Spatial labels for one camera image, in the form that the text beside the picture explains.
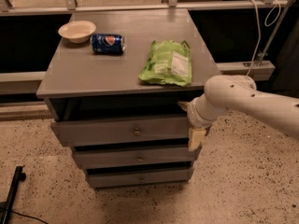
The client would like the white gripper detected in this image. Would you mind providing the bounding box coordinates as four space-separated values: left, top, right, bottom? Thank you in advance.
178 99 215 151

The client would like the grey top drawer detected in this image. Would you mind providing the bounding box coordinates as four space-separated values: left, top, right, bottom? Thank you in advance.
51 115 189 147

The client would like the grey drawer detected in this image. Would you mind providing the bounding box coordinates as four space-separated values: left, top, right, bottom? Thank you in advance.
51 115 189 147
73 145 201 169
87 167 193 188

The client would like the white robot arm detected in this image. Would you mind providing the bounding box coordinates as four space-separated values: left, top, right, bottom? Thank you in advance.
178 75 299 151

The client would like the grey middle drawer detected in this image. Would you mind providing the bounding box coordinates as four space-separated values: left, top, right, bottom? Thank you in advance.
73 145 201 169

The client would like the grey wooden drawer cabinet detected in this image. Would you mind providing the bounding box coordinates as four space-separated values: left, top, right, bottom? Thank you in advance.
37 9 219 180

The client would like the grey bottom drawer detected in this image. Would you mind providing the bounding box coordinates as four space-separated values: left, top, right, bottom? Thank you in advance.
87 167 193 188

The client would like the green chip bag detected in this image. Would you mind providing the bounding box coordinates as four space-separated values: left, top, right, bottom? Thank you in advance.
138 40 192 87

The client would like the blue pepsi soda can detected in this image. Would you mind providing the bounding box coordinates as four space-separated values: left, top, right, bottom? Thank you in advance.
91 34 125 54

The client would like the white ceramic bowl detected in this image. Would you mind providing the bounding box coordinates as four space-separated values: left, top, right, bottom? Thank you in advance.
58 21 96 44

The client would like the diagonal metal support rod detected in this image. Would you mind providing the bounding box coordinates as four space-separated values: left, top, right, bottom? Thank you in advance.
249 0 294 66

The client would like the black stand leg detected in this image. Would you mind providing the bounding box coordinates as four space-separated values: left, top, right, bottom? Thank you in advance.
0 166 26 224

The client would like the white hanging cable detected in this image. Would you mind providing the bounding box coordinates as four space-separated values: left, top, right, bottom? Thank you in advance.
245 0 282 77

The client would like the metal railing frame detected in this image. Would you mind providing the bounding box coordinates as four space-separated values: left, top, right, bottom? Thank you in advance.
0 0 298 100

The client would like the black floor cable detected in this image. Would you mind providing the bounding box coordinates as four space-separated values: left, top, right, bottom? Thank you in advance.
0 206 50 224

